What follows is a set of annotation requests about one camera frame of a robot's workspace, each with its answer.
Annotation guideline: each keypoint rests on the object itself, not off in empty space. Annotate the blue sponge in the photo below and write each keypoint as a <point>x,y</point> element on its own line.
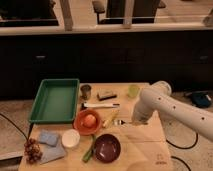
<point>49,138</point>

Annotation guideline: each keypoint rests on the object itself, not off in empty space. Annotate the orange fruit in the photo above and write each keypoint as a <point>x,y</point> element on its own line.
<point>89,121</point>

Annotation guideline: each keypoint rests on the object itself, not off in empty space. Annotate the grey-blue cloth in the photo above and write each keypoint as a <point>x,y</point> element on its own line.
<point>53,153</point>

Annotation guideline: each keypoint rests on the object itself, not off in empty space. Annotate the bunch of grapes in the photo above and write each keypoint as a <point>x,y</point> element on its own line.
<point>32,151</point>

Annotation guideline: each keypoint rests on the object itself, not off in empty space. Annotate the blue bag on floor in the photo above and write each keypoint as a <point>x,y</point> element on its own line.
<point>200,99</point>

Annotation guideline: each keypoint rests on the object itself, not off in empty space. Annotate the yellow-green cup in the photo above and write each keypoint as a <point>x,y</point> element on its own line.
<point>133,91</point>

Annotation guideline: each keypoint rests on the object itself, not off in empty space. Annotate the purple bowl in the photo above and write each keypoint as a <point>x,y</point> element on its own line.
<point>107,148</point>

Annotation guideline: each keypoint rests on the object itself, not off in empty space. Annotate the white handled knife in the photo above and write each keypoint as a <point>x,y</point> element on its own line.
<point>103,105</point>

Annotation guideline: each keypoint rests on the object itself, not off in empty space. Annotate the office chair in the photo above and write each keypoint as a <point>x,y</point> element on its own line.
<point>127,11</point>

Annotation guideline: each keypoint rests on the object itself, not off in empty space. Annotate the orange plate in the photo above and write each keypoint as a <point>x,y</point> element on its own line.
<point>78,122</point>

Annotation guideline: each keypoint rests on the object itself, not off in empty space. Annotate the white bowl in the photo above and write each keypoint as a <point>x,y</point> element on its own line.
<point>70,138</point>

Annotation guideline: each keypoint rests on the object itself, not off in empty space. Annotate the yellow corn cob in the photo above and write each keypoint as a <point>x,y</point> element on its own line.
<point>110,118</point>

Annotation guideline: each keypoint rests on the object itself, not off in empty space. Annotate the green plastic tray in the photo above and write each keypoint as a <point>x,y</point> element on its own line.
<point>55,102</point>

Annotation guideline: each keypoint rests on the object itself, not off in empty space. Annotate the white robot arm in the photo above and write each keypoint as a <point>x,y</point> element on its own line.
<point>158,97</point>

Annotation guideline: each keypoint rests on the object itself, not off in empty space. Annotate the metal cup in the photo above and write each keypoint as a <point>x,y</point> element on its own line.
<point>86,91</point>

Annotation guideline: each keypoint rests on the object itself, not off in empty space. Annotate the silver fork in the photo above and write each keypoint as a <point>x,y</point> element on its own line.
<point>120,122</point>

